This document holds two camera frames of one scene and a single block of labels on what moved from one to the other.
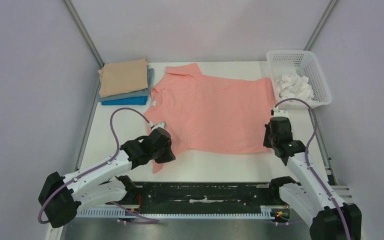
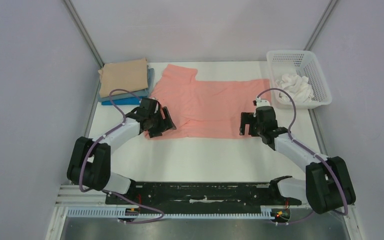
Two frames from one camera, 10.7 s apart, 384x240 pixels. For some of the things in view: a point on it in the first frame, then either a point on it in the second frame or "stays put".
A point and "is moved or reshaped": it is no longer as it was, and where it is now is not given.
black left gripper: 169,156 -> 165,124
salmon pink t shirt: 189,111 is moved or reshaped
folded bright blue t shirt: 141,100 stays put
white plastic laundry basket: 297,74 stays put
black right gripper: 278,125 -> 251,122
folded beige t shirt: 123,77 stays put
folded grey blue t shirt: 150,77 stays put
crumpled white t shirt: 293,86 stays put
